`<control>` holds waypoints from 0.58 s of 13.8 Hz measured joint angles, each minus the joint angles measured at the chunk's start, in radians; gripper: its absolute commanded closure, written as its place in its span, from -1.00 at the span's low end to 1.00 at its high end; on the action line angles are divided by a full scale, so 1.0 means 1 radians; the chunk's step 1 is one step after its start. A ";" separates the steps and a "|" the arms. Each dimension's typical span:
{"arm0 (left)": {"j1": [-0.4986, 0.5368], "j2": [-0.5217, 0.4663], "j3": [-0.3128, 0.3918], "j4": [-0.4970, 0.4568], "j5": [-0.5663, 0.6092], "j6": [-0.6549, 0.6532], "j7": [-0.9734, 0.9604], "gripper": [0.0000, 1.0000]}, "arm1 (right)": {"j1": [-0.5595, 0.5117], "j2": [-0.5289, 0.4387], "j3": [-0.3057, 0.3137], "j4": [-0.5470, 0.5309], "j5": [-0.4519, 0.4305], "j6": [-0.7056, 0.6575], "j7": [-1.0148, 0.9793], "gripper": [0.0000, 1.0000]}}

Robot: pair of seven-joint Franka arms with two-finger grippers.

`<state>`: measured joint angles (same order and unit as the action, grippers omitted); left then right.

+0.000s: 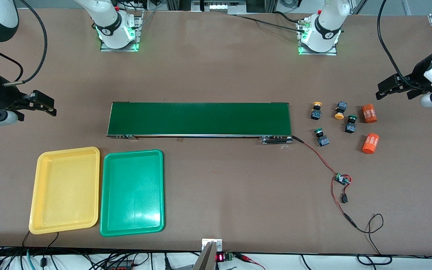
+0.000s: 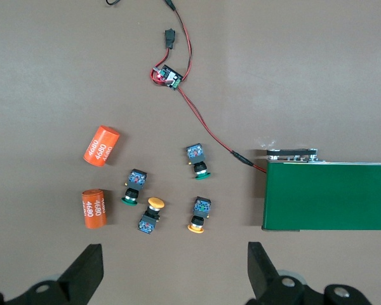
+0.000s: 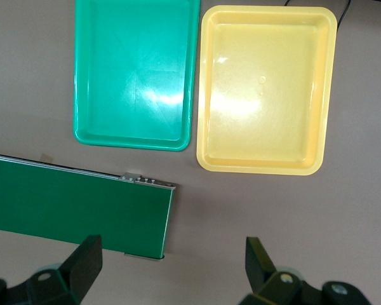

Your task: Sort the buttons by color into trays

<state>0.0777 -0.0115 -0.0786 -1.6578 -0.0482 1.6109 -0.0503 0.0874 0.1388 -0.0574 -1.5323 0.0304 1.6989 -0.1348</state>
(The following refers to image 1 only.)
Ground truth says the orange cylinder with white print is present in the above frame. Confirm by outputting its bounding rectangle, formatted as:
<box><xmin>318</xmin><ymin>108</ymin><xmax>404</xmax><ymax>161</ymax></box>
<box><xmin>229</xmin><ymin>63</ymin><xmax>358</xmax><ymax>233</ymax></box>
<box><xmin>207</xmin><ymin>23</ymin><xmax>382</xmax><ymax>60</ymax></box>
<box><xmin>362</xmin><ymin>133</ymin><xmax>380</xmax><ymax>154</ymax></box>
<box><xmin>361</xmin><ymin>104</ymin><xmax>378</xmax><ymax>124</ymax></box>

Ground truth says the yellow push button switch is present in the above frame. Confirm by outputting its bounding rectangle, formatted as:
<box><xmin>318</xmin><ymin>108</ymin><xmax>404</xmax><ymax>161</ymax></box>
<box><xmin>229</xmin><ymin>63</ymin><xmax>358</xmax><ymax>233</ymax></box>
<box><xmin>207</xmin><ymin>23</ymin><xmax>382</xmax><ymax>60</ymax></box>
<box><xmin>334</xmin><ymin>101</ymin><xmax>348</xmax><ymax>120</ymax></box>
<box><xmin>310</xmin><ymin>102</ymin><xmax>323</xmax><ymax>121</ymax></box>

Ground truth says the green push button switch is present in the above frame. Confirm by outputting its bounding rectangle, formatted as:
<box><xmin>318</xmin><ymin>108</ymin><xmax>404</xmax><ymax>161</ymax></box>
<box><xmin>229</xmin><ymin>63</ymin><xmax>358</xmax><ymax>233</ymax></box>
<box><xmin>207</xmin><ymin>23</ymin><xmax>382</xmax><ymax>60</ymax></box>
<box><xmin>345</xmin><ymin>115</ymin><xmax>358</xmax><ymax>134</ymax></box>
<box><xmin>314</xmin><ymin>128</ymin><xmax>330</xmax><ymax>147</ymax></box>

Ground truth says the yellow plastic tray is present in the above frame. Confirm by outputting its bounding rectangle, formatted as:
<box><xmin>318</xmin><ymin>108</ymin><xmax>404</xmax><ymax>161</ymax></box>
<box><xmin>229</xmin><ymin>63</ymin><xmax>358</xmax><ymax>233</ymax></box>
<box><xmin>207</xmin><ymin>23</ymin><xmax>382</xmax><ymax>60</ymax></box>
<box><xmin>28</xmin><ymin>147</ymin><xmax>101</xmax><ymax>235</ymax></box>

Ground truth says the green plastic tray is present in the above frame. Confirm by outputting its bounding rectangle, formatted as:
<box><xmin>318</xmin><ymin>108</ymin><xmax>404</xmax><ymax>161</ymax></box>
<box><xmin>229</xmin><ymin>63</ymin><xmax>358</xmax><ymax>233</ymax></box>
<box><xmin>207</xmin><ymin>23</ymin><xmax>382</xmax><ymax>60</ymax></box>
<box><xmin>99</xmin><ymin>150</ymin><xmax>165</xmax><ymax>237</ymax></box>

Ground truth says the green conveyor belt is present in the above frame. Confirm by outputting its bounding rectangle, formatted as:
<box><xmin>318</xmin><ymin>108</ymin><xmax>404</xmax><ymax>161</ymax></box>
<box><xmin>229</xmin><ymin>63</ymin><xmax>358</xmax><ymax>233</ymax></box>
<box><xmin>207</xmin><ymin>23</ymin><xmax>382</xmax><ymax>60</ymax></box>
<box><xmin>106</xmin><ymin>102</ymin><xmax>294</xmax><ymax>145</ymax></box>

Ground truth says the grey metal equipment rack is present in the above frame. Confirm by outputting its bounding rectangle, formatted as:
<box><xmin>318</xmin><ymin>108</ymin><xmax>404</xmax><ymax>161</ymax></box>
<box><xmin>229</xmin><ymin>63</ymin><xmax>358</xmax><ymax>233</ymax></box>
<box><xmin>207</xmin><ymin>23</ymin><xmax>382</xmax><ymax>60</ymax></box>
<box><xmin>191</xmin><ymin>0</ymin><xmax>247</xmax><ymax>15</ymax></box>

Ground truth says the red clip lead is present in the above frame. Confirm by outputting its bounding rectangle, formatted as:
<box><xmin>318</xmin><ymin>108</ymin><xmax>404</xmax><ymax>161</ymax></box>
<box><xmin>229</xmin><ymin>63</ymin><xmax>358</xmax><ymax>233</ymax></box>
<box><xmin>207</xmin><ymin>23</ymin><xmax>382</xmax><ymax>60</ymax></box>
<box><xmin>235</xmin><ymin>253</ymin><xmax>266</xmax><ymax>270</ymax></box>

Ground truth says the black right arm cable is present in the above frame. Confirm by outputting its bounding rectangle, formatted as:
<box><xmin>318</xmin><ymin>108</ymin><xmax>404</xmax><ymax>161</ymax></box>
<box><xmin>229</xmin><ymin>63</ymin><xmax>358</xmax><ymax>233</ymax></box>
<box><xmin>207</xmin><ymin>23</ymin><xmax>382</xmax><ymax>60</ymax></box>
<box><xmin>0</xmin><ymin>0</ymin><xmax>49</xmax><ymax>87</ymax></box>

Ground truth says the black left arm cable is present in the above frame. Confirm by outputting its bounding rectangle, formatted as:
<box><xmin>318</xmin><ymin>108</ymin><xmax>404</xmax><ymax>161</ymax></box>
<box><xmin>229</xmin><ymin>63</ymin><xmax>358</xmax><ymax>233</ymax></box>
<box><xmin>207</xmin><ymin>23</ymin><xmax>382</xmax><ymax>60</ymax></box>
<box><xmin>377</xmin><ymin>0</ymin><xmax>426</xmax><ymax>91</ymax></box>

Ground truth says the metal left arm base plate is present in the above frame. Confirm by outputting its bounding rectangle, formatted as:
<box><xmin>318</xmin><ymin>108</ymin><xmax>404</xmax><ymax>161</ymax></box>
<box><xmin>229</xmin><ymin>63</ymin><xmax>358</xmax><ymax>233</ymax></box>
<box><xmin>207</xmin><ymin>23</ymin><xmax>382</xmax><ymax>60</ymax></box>
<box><xmin>297</xmin><ymin>21</ymin><xmax>338</xmax><ymax>56</ymax></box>

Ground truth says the red and black wire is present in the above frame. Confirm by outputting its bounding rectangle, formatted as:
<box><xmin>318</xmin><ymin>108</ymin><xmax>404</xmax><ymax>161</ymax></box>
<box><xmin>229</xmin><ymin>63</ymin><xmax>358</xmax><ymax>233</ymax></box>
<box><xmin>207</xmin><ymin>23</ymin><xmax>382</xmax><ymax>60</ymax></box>
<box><xmin>292</xmin><ymin>136</ymin><xmax>357</xmax><ymax>229</ymax></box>

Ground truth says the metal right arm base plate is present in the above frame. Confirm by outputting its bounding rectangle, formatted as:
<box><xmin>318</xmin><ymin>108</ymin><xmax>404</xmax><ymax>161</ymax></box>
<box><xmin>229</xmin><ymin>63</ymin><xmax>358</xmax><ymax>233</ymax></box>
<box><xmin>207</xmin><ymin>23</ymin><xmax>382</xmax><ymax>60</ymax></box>
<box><xmin>100</xmin><ymin>11</ymin><xmax>144</xmax><ymax>52</ymax></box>

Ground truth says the thin black looped cable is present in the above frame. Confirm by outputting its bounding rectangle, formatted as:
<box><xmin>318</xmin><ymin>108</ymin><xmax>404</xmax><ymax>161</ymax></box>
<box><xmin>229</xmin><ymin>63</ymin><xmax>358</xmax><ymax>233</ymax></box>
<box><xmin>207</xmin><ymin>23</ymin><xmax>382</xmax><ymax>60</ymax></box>
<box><xmin>354</xmin><ymin>213</ymin><xmax>393</xmax><ymax>265</ymax></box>

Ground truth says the black cable to arm base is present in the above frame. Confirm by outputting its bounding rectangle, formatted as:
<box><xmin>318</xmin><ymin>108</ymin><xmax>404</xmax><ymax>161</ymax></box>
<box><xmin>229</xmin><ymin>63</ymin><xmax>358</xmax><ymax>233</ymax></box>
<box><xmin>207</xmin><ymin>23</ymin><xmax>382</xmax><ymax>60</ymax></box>
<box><xmin>235</xmin><ymin>11</ymin><xmax>308</xmax><ymax>30</ymax></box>

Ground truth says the grey metal bracket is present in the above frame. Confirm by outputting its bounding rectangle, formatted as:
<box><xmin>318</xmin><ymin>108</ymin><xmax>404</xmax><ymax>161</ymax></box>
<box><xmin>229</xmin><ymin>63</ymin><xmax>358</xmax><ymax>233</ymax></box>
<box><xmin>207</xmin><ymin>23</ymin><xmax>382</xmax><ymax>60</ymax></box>
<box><xmin>193</xmin><ymin>239</ymin><xmax>223</xmax><ymax>270</ymax></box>

